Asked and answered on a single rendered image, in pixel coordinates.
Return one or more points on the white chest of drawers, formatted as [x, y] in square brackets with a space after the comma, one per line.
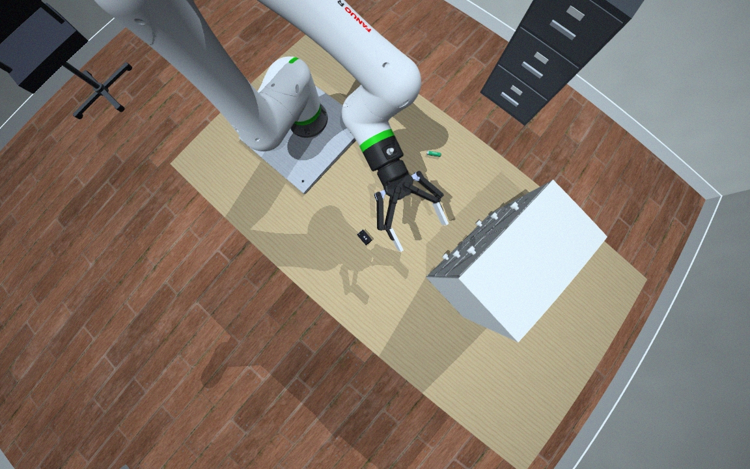
[518, 277]

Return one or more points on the grey drawer front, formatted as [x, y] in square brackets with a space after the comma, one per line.
[479, 228]
[458, 256]
[447, 258]
[476, 251]
[495, 220]
[517, 209]

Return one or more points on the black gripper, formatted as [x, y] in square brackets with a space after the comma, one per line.
[397, 189]

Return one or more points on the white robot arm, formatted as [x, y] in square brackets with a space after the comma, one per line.
[390, 81]

